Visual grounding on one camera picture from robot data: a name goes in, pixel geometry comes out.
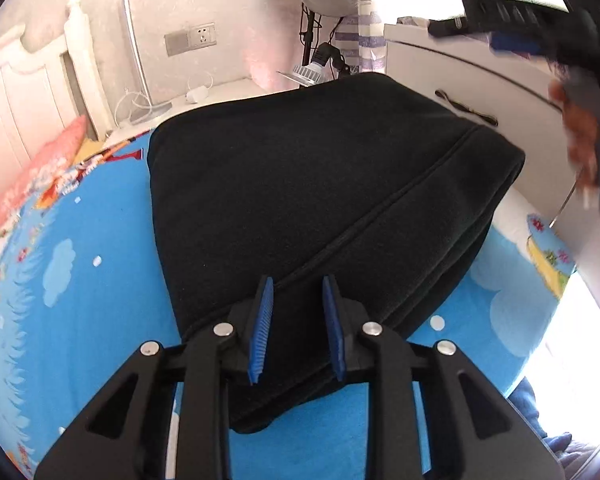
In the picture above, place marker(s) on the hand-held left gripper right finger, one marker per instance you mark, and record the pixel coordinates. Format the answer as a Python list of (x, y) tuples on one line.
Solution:
[(332, 330)]

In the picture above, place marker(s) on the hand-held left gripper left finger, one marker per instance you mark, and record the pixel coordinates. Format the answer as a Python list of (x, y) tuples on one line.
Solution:
[(261, 330)]

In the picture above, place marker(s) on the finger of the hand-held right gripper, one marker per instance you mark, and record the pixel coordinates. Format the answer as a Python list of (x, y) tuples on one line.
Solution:
[(515, 44), (510, 10)]

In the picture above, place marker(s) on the black pants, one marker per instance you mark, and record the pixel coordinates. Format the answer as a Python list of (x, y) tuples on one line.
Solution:
[(305, 170)]

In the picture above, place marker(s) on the white dresser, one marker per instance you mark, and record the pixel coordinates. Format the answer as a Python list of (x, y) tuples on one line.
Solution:
[(480, 75)]

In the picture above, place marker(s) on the purple striped cloth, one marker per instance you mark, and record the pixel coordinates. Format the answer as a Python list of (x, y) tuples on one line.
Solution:
[(370, 35)]

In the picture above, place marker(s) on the blue cartoon printed bed sheet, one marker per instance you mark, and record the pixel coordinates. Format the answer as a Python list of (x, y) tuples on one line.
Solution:
[(80, 310)]

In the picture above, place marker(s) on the black light stand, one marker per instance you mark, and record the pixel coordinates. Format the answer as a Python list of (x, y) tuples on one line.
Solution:
[(309, 35)]

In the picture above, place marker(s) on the clip-on lamp bulb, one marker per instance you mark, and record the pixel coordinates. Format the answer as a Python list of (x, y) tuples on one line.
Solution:
[(305, 74)]

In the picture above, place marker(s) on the person's blue trousers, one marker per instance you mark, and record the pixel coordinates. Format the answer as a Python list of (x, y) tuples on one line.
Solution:
[(530, 410)]

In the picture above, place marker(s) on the white nightstand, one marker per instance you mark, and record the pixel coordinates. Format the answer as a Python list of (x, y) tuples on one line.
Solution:
[(220, 97)]

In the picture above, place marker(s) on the pink floral quilt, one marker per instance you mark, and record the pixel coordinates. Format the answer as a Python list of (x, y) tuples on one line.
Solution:
[(40, 165)]

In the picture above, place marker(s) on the white desk lamp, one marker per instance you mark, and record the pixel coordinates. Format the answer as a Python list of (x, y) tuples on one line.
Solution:
[(132, 50)]

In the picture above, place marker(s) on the white headboard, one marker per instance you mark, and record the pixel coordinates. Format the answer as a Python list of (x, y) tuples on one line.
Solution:
[(10, 90)]

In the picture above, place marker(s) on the grey wall socket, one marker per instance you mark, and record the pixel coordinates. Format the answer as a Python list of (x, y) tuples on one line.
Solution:
[(190, 39)]

